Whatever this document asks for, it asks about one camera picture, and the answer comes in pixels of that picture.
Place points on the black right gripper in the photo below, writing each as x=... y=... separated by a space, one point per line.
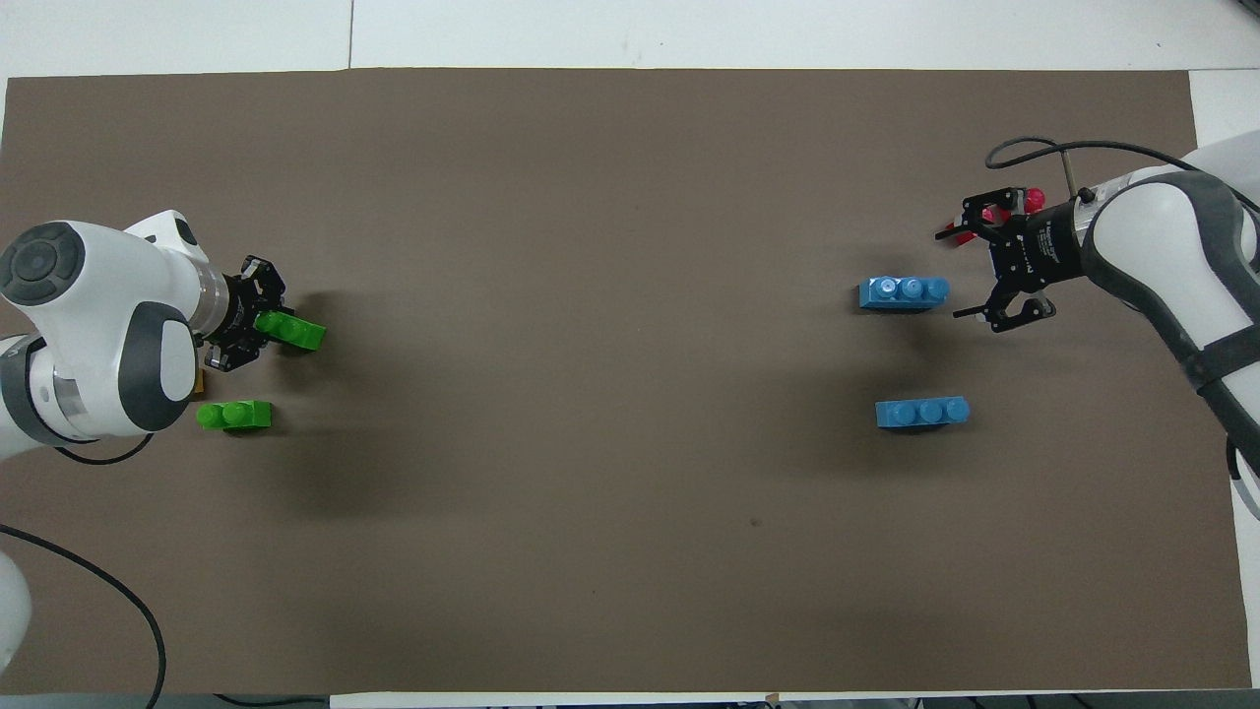
x=1043 y=251

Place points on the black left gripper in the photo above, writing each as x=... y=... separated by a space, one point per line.
x=234 y=310

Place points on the green two-stud toy brick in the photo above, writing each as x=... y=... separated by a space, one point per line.
x=295 y=332
x=234 y=415

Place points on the blue three-stud toy brick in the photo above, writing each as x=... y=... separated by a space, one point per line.
x=922 y=412
x=904 y=293

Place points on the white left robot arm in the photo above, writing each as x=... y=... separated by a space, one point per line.
x=98 y=325

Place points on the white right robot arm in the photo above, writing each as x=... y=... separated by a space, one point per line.
x=1171 y=246

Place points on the red one-stud toy brick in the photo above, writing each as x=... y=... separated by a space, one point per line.
x=1035 y=200
x=958 y=233

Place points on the brown paper table mat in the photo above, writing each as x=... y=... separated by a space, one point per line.
x=610 y=492

